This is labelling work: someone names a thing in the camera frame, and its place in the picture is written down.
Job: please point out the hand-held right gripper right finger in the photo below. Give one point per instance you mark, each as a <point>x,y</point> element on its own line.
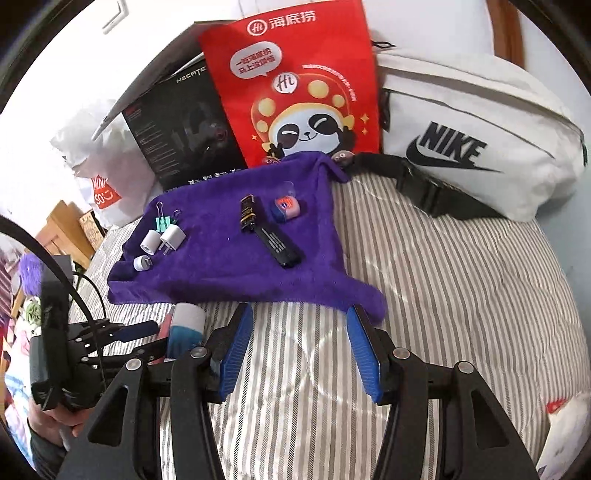
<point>364,355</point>

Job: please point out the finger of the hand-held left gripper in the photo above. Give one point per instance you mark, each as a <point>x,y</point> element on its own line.
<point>138,330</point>
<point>147,353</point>

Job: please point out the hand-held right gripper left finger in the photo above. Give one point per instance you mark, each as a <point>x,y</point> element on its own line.
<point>235,353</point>

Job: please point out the pink tube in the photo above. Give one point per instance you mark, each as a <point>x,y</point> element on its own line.
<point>165,327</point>

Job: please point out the white and blue bottle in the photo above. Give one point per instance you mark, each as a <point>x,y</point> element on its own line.
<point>187,323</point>

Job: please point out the small white adapter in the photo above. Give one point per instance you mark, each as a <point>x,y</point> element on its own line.
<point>141,264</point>

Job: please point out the small white cylindrical container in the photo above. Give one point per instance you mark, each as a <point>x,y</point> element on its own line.
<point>151,242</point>

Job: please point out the white charger plug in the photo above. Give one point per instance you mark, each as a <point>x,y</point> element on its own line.
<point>173,237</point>

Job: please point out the long black stick white print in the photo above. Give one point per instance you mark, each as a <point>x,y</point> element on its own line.
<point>277,247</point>

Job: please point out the black and yellow battery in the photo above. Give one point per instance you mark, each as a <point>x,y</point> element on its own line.
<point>249,212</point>

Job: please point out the person's left forearm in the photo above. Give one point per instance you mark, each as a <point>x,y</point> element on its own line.
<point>44,454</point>

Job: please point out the person's left hand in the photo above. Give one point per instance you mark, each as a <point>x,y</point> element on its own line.
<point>64,422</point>

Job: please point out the colourful printed cloth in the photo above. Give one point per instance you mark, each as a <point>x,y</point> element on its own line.
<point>11,369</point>

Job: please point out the purple towel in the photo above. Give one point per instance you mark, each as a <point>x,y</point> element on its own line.
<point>221,272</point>

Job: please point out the purple fluffy object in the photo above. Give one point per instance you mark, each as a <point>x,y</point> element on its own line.
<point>30,274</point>

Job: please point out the striped bed sheet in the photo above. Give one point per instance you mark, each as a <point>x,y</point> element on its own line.
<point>438,286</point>

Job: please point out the teal binder clip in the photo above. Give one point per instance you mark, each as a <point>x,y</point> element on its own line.
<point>162,225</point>

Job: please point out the brown patterned notebook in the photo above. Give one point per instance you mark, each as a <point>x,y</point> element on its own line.
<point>92,230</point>

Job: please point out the wooden furniture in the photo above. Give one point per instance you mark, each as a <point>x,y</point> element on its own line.
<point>60,226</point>

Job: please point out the white shopping bag orange logo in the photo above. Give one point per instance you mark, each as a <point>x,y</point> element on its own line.
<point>134,198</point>

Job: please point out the black headset box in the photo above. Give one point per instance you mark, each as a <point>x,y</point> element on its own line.
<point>184,138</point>

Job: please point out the white cloth red mark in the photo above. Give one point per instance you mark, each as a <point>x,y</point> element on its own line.
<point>568,424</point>

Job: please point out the red panda paper bag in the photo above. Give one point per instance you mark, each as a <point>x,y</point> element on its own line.
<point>300,69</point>

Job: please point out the white pillow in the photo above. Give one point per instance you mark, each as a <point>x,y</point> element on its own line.
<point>429,23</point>

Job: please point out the wooden headboard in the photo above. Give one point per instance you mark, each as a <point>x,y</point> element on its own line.
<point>505,27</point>

